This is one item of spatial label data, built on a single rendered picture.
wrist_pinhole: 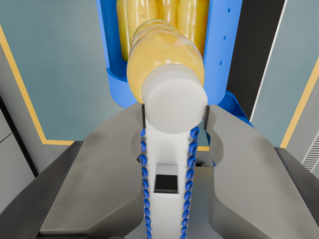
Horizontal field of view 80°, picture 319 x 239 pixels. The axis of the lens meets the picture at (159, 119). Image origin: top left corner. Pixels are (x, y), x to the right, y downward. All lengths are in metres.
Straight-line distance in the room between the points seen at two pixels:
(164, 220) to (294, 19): 1.58
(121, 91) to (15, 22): 1.63
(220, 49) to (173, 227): 1.11
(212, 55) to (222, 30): 0.04
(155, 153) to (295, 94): 1.45
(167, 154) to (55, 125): 1.57
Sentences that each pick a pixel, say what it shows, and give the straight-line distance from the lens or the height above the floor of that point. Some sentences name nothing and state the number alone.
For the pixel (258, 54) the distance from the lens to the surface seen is 1.56.
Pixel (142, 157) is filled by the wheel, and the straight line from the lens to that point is 0.81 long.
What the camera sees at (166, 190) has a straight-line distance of 0.78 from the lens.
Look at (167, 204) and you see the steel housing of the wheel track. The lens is 1.12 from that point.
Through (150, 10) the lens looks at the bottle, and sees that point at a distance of 0.43.
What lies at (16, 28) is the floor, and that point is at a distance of 1.98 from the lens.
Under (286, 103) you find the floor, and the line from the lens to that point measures 2.00.
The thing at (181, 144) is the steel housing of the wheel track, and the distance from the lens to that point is 0.81.
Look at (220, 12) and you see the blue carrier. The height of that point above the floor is 1.21.
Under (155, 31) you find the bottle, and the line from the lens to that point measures 0.17.
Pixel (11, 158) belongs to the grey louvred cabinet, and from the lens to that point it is 2.45.
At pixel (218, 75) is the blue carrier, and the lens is 0.39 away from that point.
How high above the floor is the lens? 1.55
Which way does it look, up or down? 58 degrees down
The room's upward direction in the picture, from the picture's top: 173 degrees counter-clockwise
